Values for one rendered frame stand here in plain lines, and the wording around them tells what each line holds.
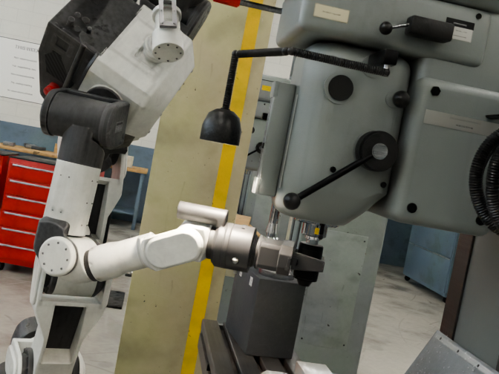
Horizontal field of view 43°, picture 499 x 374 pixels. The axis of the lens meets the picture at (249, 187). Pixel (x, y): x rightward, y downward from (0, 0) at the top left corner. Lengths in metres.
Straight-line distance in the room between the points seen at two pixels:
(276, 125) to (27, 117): 9.29
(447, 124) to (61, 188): 0.74
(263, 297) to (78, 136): 0.57
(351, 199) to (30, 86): 9.41
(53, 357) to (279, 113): 1.04
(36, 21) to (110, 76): 9.10
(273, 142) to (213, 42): 1.79
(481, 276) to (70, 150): 0.87
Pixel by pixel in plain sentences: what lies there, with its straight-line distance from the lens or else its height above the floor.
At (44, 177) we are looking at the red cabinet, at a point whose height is 0.88.
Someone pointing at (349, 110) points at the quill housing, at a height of 1.51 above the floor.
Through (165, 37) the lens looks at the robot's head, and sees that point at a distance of 1.35.
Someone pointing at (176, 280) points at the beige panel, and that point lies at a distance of 2.97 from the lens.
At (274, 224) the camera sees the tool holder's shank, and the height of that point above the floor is 1.24.
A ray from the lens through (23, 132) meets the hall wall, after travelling 10.37.
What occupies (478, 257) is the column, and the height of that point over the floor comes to 1.29.
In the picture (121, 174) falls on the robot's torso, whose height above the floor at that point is 1.29.
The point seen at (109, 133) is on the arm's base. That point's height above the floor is 1.40.
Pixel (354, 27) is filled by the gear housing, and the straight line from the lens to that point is 1.12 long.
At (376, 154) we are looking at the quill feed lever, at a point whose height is 1.45.
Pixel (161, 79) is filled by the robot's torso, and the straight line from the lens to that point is 1.43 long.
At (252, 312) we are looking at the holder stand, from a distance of 1.54.
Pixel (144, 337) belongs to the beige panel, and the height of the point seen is 0.50.
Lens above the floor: 1.41
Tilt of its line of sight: 3 degrees down
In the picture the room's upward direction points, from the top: 11 degrees clockwise
